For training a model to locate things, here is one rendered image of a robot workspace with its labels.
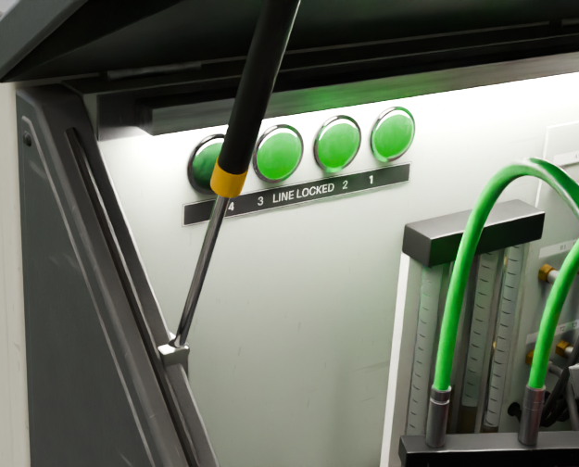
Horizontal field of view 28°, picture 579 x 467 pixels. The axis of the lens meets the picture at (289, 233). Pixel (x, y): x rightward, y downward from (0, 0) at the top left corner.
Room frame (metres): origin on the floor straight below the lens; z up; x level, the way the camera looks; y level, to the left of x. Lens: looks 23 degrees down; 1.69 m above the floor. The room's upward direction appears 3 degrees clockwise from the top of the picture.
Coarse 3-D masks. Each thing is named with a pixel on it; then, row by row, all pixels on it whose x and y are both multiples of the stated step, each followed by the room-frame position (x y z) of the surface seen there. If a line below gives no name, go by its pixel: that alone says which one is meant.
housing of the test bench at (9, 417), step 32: (0, 0) 0.87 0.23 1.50; (448, 32) 1.06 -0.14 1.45; (0, 96) 0.83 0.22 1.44; (0, 128) 0.84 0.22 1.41; (0, 160) 0.84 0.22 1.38; (0, 192) 0.85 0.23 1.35; (0, 224) 0.85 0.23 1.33; (0, 256) 0.85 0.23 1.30; (0, 288) 0.85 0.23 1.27; (0, 320) 0.86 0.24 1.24; (0, 352) 0.86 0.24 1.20; (0, 384) 0.86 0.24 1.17; (0, 416) 0.87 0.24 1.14; (0, 448) 0.87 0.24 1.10
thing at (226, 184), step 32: (288, 0) 0.57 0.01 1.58; (256, 32) 0.58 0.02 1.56; (288, 32) 0.58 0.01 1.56; (256, 64) 0.58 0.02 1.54; (256, 96) 0.59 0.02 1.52; (256, 128) 0.60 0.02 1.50; (224, 160) 0.61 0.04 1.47; (224, 192) 0.62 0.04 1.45; (192, 288) 0.66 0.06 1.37; (192, 320) 0.67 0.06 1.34; (160, 352) 0.67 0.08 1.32
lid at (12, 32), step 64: (64, 0) 0.69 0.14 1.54; (128, 0) 0.74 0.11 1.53; (192, 0) 0.72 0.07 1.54; (256, 0) 0.76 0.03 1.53; (320, 0) 0.80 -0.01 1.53; (384, 0) 0.85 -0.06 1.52; (448, 0) 0.91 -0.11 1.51; (512, 0) 0.97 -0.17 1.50; (576, 0) 1.04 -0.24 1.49; (0, 64) 0.78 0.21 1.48; (64, 64) 0.79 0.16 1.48; (128, 64) 0.84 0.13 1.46; (192, 64) 0.88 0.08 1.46
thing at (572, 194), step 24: (504, 168) 0.83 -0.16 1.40; (528, 168) 0.79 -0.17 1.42; (552, 168) 0.76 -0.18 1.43; (576, 192) 0.72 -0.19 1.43; (480, 216) 0.87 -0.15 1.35; (576, 216) 0.71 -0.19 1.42; (456, 264) 0.90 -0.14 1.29; (456, 288) 0.90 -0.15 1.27; (456, 312) 0.91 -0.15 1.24; (456, 336) 0.91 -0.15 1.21
